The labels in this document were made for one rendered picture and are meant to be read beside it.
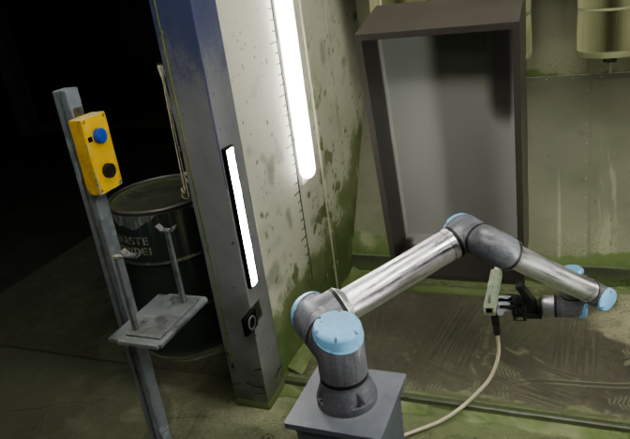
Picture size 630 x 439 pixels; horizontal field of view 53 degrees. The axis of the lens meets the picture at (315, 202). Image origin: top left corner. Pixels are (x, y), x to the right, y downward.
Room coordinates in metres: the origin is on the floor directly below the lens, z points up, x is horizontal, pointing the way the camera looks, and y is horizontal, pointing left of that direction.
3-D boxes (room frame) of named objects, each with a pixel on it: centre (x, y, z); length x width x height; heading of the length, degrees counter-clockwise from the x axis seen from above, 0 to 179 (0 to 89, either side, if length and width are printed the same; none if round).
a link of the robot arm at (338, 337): (1.62, -0.01, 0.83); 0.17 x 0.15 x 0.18; 19
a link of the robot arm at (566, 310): (2.13, -0.95, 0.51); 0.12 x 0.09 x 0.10; 68
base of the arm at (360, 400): (1.61, -0.01, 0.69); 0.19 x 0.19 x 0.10
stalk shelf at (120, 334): (2.01, 0.62, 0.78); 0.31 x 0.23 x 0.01; 156
